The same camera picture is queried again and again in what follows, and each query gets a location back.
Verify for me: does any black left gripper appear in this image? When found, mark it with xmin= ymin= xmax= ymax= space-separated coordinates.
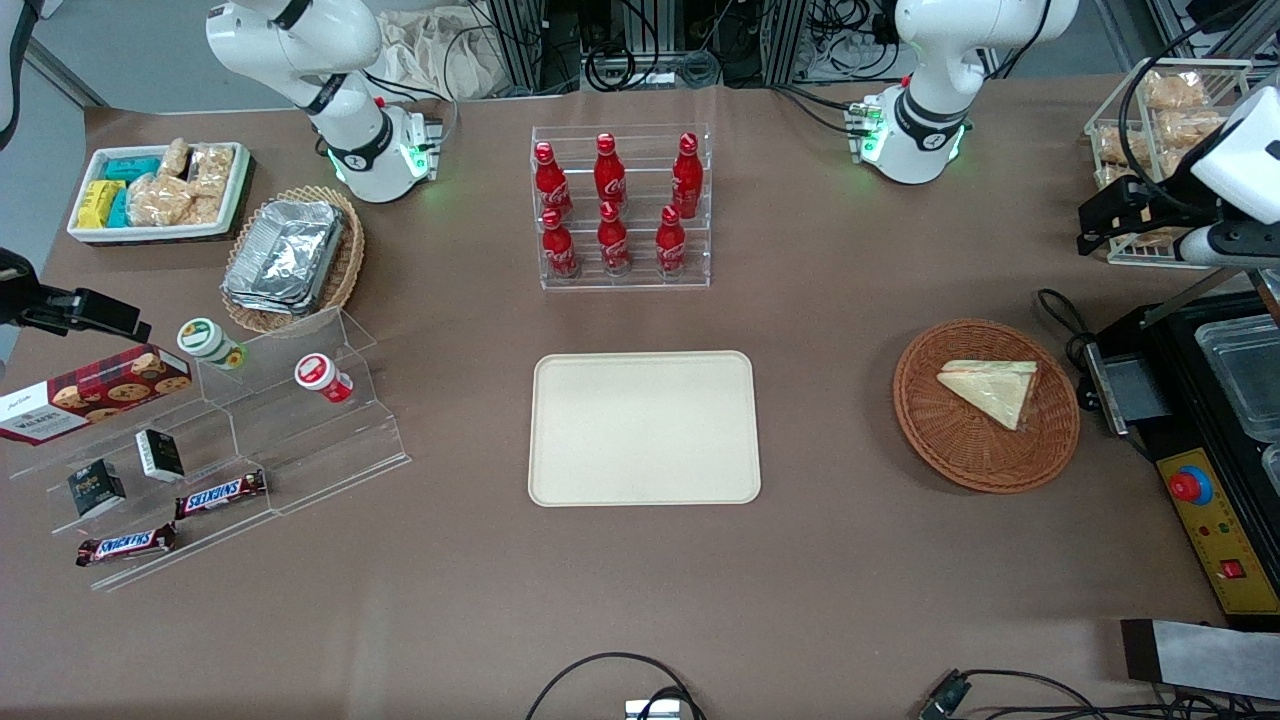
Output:
xmin=1078 ymin=178 xmax=1209 ymax=257

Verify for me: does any triangular sandwich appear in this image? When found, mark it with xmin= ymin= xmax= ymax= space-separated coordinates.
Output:
xmin=936 ymin=359 xmax=1039 ymax=432

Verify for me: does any oval light wicker basket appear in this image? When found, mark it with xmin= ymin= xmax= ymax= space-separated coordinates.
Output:
xmin=220 ymin=185 xmax=366 ymax=336

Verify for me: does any round brown wicker basket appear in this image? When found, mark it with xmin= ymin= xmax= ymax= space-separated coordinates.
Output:
xmin=892 ymin=318 xmax=1082 ymax=495

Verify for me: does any beige rectangular serving tray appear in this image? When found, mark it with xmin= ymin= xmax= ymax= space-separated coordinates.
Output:
xmin=528 ymin=350 xmax=763 ymax=508

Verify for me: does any red tartan cookie box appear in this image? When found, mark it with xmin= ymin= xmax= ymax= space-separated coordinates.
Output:
xmin=0 ymin=343 xmax=193 ymax=446

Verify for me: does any white rectangular plastic bin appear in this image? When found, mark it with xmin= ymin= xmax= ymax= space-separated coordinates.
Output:
xmin=67 ymin=142 xmax=253 ymax=246

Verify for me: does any yellow snack packet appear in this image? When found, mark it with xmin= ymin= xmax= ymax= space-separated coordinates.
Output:
xmin=76 ymin=180 xmax=127 ymax=230

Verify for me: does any green lid snack cup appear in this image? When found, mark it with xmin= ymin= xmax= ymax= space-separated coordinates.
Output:
xmin=177 ymin=317 xmax=247 ymax=371

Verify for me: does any small black white-sided box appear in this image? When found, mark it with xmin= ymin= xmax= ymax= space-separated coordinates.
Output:
xmin=135 ymin=428 xmax=187 ymax=483

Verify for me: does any small black gold-print box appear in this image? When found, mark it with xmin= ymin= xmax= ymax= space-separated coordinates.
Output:
xmin=67 ymin=459 xmax=128 ymax=519

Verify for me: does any clear plastic food container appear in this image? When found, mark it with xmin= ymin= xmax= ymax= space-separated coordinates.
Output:
xmin=1195 ymin=315 xmax=1280 ymax=441

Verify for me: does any aluminium foil container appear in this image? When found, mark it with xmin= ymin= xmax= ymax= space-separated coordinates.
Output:
xmin=222 ymin=200 xmax=346 ymax=316

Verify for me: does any Snickers chocolate bar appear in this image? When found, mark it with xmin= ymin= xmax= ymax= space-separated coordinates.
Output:
xmin=76 ymin=522 xmax=178 ymax=568
xmin=175 ymin=469 xmax=268 ymax=521

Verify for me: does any red lid snack cup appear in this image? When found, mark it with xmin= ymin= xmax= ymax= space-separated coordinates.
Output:
xmin=294 ymin=353 xmax=354 ymax=405

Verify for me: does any clear acrylic stepped riser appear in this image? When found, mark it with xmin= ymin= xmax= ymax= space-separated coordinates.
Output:
xmin=8 ymin=400 xmax=276 ymax=593
xmin=195 ymin=308 xmax=411 ymax=516

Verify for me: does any black sealing machine yellow panel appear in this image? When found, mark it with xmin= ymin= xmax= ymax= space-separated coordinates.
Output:
xmin=1075 ymin=270 xmax=1280 ymax=631

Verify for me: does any beige cloth bag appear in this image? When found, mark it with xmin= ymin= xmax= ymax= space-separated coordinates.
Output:
xmin=375 ymin=8 xmax=501 ymax=101

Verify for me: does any red cola bottle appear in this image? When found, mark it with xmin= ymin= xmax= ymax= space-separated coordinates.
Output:
xmin=534 ymin=141 xmax=574 ymax=219
xmin=540 ymin=208 xmax=580 ymax=279
xmin=671 ymin=133 xmax=705 ymax=219
xmin=597 ymin=201 xmax=632 ymax=276
xmin=594 ymin=133 xmax=628 ymax=209
xmin=656 ymin=205 xmax=689 ymax=276

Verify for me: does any grey flat strip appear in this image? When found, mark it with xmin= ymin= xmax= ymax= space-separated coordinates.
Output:
xmin=1120 ymin=618 xmax=1280 ymax=701

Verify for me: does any clear acrylic bottle rack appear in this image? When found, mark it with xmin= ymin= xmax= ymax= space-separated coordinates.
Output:
xmin=530 ymin=124 xmax=713 ymax=292

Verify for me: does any white wire basket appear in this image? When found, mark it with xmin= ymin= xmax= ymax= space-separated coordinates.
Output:
xmin=1085 ymin=57 xmax=1256 ymax=269

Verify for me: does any black machine power cord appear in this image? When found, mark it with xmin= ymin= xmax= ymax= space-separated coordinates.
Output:
xmin=1035 ymin=288 xmax=1101 ymax=401

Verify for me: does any aluminium frame post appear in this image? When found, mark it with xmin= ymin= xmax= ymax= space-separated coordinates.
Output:
xmin=490 ymin=0 xmax=547 ymax=96
xmin=765 ymin=0 xmax=807 ymax=86

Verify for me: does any black cable with connector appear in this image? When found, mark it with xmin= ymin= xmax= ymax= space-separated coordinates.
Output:
xmin=918 ymin=668 xmax=1280 ymax=720

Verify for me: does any black looped cable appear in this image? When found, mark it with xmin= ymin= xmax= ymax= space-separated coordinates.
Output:
xmin=525 ymin=652 xmax=706 ymax=720

